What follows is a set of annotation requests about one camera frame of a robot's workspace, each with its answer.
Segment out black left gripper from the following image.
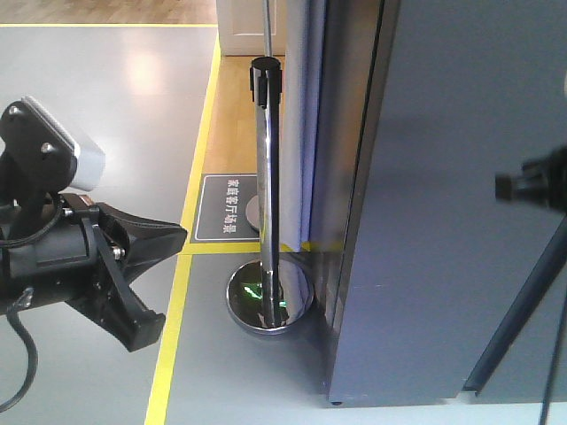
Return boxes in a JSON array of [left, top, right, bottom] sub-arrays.
[[1, 194, 187, 352]]

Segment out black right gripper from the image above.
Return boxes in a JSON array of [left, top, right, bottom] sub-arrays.
[[494, 146, 566, 213]]

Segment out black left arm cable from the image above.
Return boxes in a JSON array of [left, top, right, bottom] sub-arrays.
[[0, 287, 39, 413]]

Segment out white fridge door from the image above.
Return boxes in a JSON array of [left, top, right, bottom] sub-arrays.
[[329, 1, 566, 406]]

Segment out white panelled cupboard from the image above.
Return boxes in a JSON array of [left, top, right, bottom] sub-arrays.
[[216, 0, 288, 57]]

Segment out dark grey fridge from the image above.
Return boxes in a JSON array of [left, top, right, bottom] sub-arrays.
[[307, 1, 566, 406]]

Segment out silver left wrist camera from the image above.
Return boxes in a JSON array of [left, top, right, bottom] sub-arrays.
[[21, 95, 105, 191]]

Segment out grey floor sign sticker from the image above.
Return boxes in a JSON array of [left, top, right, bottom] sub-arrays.
[[191, 174, 259, 243]]

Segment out chrome barrier post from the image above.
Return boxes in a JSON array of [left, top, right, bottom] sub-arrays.
[[226, 56, 315, 336]]

